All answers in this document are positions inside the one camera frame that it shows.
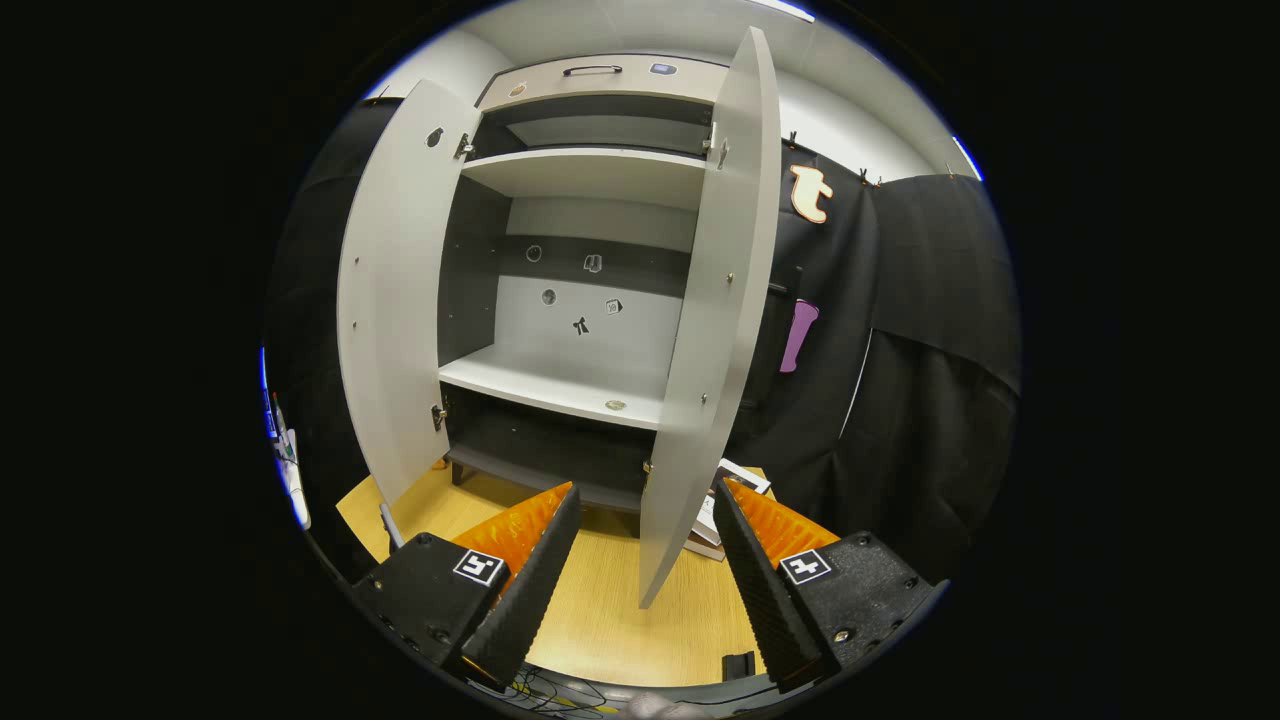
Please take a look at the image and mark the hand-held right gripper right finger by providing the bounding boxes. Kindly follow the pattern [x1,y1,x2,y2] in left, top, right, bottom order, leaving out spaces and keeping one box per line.
[712,477,949,693]

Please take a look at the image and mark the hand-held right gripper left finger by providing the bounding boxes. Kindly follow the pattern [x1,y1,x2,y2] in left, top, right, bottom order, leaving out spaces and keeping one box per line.
[352,482,583,693]

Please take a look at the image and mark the white cabinet door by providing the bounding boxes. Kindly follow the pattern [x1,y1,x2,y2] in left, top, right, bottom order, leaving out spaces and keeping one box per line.
[337,80,483,506]
[638,27,783,609]

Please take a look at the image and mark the white cabinet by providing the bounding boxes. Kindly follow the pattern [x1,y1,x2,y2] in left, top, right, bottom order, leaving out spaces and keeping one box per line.
[435,55,736,516]

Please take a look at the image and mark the tangled thin cables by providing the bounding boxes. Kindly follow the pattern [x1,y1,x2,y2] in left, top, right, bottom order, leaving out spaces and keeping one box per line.
[495,668,626,719]

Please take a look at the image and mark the white cabinet shelf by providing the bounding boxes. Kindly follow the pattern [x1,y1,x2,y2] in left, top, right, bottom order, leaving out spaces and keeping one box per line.
[460,148,709,211]
[438,343,669,431]

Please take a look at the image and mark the black backdrop cloth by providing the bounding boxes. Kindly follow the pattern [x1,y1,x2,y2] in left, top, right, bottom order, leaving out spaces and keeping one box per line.
[262,95,1023,591]

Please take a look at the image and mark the stack of books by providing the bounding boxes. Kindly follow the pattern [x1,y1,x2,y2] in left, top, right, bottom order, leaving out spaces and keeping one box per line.
[688,457,773,563]

